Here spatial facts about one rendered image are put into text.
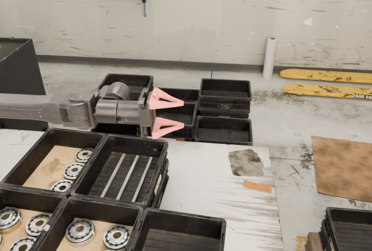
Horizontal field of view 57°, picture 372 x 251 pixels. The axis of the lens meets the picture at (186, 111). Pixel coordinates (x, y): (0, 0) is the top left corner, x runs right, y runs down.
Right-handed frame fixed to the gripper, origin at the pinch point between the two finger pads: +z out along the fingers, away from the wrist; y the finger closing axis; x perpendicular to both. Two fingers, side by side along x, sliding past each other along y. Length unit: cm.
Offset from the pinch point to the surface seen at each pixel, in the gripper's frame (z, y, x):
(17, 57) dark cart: -142, 62, -159
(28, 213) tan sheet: -63, 62, -17
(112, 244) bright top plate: -25, 59, -5
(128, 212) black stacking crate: -22, 55, -16
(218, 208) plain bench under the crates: 12, 76, -38
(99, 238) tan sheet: -31, 62, -9
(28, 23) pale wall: -228, 96, -330
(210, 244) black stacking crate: 9, 63, -10
